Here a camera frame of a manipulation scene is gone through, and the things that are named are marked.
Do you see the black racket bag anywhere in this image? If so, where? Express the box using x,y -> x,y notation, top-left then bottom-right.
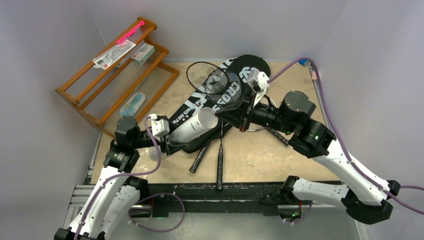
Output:
162,54 -> 272,155

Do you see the translucent tube cap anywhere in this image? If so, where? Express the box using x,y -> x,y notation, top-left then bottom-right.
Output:
197,107 -> 219,129

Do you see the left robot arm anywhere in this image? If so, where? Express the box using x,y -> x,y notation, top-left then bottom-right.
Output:
53,114 -> 182,240

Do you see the blue small object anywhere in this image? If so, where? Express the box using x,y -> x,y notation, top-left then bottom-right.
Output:
298,59 -> 308,66

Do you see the small teal white box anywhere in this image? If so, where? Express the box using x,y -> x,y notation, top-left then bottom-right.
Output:
131,43 -> 155,65

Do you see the black badminton racket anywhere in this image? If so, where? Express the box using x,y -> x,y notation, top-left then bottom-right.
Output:
186,61 -> 283,132

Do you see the white frame badminton racket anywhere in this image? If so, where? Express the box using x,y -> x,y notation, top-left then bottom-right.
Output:
189,96 -> 277,174

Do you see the wooden tiered shelf rack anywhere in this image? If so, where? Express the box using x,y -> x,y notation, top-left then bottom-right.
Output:
55,16 -> 179,138

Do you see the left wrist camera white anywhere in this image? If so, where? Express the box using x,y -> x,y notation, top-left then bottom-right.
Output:
148,114 -> 170,138

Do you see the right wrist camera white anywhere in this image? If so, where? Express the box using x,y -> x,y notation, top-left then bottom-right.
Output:
246,69 -> 270,107

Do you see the white packaged card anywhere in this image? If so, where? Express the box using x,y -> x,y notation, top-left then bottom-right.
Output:
92,39 -> 136,70

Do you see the white shuttlecock tube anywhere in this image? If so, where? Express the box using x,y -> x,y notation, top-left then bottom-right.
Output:
149,111 -> 211,161

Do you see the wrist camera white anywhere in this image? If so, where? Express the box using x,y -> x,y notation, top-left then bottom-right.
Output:
148,114 -> 170,138
246,69 -> 270,107

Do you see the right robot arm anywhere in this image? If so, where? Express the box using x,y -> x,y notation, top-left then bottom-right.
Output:
215,90 -> 401,225

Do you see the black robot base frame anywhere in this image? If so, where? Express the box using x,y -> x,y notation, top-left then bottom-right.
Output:
71,180 -> 332,221

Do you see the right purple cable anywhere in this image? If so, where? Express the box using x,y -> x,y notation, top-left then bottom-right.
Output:
267,57 -> 424,216

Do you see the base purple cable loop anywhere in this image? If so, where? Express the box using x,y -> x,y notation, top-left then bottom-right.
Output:
128,192 -> 186,233

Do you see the blue toothbrush blister pack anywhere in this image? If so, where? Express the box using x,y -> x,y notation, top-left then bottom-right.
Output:
119,92 -> 146,118

